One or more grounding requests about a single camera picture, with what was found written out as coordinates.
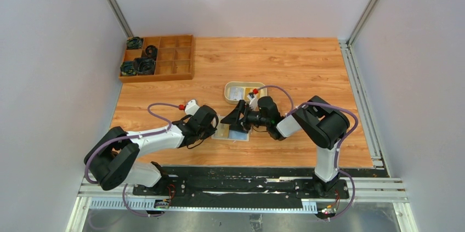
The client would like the wooden compartment tray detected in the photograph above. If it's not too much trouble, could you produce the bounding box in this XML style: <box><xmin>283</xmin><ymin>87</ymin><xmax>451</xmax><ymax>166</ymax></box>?
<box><xmin>118</xmin><ymin>35</ymin><xmax>195</xmax><ymax>83</ymax></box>

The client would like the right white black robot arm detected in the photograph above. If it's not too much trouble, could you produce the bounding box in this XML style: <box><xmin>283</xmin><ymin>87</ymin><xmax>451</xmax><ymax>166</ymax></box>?
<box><xmin>220</xmin><ymin>95</ymin><xmax>352</xmax><ymax>198</ymax></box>

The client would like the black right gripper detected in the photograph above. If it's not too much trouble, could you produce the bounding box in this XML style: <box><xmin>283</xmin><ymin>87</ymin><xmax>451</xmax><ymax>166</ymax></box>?
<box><xmin>220</xmin><ymin>100</ymin><xmax>270</xmax><ymax>133</ymax></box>

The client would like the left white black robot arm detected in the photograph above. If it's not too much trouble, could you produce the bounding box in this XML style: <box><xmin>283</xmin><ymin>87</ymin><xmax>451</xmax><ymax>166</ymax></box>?
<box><xmin>83</xmin><ymin>100</ymin><xmax>219</xmax><ymax>195</ymax></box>

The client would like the black coiled cable small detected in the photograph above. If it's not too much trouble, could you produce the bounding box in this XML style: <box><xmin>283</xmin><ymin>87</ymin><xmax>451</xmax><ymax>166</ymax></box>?
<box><xmin>144</xmin><ymin>45</ymin><xmax>158</xmax><ymax>60</ymax></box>

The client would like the yellow card from holder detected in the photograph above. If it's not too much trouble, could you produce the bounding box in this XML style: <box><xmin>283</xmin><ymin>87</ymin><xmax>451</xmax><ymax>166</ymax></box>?
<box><xmin>218</xmin><ymin>128</ymin><xmax>230</xmax><ymax>139</ymax></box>

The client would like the aluminium rail frame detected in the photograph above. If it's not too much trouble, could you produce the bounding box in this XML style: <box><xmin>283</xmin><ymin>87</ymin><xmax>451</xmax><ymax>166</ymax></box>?
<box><xmin>66</xmin><ymin>178</ymin><xmax>418</xmax><ymax>231</ymax></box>

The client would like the black coiled cable large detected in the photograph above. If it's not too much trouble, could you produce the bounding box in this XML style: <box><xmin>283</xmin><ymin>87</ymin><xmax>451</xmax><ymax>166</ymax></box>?
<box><xmin>133</xmin><ymin>58</ymin><xmax>156</xmax><ymax>75</ymax></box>

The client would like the beige plastic tray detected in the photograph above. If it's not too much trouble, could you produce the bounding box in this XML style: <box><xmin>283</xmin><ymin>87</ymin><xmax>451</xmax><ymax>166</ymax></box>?
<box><xmin>223</xmin><ymin>81</ymin><xmax>265</xmax><ymax>105</ymax></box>

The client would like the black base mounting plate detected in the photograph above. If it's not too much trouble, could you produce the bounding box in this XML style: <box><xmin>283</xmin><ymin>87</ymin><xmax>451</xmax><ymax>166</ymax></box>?
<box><xmin>98</xmin><ymin>165</ymin><xmax>389</xmax><ymax>210</ymax></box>

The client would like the black coiled cable top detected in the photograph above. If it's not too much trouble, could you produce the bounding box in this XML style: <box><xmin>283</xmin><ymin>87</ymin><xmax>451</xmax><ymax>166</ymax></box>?
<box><xmin>126</xmin><ymin>36</ymin><xmax>144</xmax><ymax>50</ymax></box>

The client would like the white card in tray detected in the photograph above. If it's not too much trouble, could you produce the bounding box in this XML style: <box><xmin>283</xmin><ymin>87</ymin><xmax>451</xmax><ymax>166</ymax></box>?
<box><xmin>228</xmin><ymin>86</ymin><xmax>245</xmax><ymax>101</ymax></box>

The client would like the yellow card in tray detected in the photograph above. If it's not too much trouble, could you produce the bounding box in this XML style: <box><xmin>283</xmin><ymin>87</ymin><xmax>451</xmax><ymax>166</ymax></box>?
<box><xmin>244</xmin><ymin>87</ymin><xmax>259</xmax><ymax>101</ymax></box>

